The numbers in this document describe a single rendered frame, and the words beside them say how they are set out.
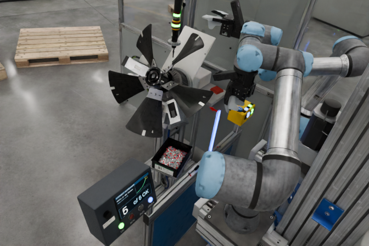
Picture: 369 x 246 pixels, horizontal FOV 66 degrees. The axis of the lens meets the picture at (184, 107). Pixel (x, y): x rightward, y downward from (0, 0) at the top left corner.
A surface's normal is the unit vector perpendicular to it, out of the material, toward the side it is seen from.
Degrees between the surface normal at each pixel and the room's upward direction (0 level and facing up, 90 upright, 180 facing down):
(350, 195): 90
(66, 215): 0
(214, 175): 39
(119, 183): 15
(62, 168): 0
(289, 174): 33
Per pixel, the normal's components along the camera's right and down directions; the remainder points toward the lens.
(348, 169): -0.66, 0.40
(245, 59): -0.22, 0.58
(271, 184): 0.14, -0.32
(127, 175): -0.10, -0.88
